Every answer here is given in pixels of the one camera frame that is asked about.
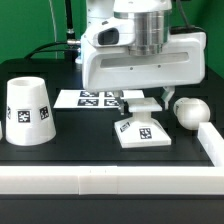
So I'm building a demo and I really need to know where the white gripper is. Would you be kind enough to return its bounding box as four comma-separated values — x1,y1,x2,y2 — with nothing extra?
81,18,206,115

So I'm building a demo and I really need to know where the white lamp base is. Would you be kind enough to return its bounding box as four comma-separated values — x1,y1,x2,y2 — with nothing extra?
114,97,171,148

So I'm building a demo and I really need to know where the white lamp bulb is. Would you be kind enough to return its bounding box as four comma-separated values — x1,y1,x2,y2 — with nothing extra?
173,98,210,130

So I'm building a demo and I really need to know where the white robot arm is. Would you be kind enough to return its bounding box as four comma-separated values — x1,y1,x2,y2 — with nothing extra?
81,0,206,110

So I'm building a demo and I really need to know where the white lamp shade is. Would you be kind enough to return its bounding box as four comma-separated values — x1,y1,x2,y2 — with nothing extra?
6,77,56,146

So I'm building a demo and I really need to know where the white marker sheet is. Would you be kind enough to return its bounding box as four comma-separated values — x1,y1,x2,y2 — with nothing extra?
53,88,146,110

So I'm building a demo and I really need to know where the black cable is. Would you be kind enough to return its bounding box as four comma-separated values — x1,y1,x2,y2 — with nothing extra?
24,0,82,61

